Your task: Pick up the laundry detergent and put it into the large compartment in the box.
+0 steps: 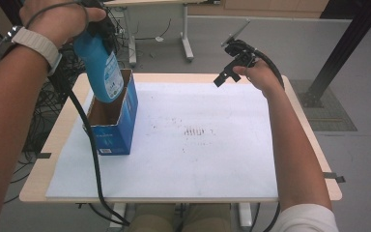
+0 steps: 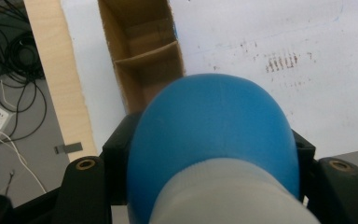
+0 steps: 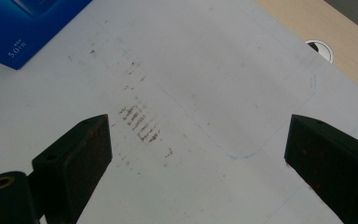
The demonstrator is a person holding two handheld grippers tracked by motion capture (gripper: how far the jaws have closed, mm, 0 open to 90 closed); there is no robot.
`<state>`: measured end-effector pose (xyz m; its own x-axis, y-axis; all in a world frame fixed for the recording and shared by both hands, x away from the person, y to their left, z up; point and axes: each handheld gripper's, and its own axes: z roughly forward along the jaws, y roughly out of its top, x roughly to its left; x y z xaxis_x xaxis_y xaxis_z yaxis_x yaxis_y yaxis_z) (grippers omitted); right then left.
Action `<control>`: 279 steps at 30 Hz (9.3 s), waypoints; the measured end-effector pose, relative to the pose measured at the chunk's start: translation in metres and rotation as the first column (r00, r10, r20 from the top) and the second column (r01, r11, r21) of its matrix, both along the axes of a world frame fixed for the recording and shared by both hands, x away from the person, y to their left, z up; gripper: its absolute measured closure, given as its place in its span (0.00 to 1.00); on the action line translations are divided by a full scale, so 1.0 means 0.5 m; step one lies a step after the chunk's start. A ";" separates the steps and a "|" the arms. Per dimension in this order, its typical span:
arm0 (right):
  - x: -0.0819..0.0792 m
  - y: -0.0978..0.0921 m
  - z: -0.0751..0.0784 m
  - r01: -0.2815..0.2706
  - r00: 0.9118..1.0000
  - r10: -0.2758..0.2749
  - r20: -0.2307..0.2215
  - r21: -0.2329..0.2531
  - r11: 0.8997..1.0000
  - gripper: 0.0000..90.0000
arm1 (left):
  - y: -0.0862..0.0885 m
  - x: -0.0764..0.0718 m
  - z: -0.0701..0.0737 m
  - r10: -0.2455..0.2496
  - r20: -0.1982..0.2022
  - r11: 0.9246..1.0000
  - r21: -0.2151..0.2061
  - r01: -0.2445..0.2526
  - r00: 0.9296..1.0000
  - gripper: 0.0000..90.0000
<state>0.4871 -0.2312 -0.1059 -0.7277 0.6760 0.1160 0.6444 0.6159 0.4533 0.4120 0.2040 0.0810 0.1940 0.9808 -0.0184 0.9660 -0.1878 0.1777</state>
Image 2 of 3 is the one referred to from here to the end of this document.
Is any brown cardboard box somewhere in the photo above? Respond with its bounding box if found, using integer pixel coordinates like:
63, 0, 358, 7
97, 0, 186, 115

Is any grey tape strip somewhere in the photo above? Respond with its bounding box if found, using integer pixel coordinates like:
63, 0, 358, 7
53, 142, 84, 155

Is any white cable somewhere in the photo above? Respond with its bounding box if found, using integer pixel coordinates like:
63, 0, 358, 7
0, 123, 48, 194

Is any bundle of black cables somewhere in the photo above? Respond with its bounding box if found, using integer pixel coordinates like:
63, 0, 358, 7
0, 0, 48, 145

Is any blue balloon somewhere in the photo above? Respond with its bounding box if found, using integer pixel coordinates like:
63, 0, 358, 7
126, 73, 322, 224

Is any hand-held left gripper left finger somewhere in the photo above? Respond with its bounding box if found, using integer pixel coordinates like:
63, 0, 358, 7
101, 111, 144, 206

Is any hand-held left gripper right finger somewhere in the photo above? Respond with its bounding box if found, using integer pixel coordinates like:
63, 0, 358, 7
290, 130, 317, 201

